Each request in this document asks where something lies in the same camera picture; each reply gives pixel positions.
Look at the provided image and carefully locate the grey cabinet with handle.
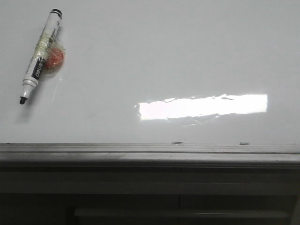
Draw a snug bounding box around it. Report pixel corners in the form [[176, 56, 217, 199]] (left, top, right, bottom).
[[0, 168, 300, 225]]

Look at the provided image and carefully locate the white whiteboard with aluminium frame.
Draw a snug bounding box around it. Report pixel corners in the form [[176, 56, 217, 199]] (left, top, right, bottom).
[[0, 0, 300, 168]]

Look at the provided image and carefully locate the white black whiteboard marker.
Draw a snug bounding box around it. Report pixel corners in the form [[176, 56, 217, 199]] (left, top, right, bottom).
[[20, 8, 62, 105]]

